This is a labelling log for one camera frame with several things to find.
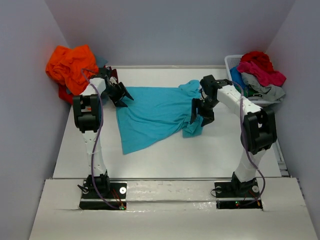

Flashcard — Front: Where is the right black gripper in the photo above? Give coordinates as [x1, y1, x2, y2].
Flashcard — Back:
[189, 96, 220, 128]

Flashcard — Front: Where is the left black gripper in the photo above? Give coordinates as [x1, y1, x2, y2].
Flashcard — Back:
[101, 82, 133, 108]

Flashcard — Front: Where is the teal t shirt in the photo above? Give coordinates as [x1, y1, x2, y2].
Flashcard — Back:
[116, 80, 203, 155]

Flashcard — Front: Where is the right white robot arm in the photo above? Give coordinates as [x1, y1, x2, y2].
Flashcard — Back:
[190, 75, 277, 199]

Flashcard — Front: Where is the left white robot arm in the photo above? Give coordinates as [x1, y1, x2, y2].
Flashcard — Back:
[72, 66, 134, 198]

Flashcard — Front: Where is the dark red folded shirt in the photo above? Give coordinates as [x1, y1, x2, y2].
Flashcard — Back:
[105, 66, 119, 85]

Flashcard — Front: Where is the blue t shirt in basket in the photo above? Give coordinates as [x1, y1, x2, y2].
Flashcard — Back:
[229, 66, 249, 92]

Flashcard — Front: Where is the green garment in basket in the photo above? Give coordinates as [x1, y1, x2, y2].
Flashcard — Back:
[243, 87, 262, 99]

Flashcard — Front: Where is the white plastic laundry basket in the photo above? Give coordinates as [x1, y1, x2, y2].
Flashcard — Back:
[224, 54, 280, 107]

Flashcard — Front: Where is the orange t shirt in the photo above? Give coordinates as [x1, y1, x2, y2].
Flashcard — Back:
[45, 44, 99, 95]

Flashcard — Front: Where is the magenta t shirt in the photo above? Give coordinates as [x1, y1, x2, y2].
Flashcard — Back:
[236, 61, 287, 87]

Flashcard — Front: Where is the grey t shirt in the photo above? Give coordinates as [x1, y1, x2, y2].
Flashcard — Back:
[241, 72, 286, 102]

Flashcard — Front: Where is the red t shirt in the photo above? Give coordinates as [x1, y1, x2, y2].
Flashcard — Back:
[240, 51, 275, 73]

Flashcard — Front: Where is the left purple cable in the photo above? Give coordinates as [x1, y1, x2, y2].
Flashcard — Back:
[81, 68, 126, 210]

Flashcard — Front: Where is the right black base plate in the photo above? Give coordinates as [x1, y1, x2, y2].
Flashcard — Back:
[210, 181, 263, 210]

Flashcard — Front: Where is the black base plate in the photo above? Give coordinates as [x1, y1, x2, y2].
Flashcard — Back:
[77, 180, 127, 211]
[210, 181, 263, 210]

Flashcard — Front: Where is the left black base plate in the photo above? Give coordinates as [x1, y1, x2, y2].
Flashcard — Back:
[77, 180, 127, 211]

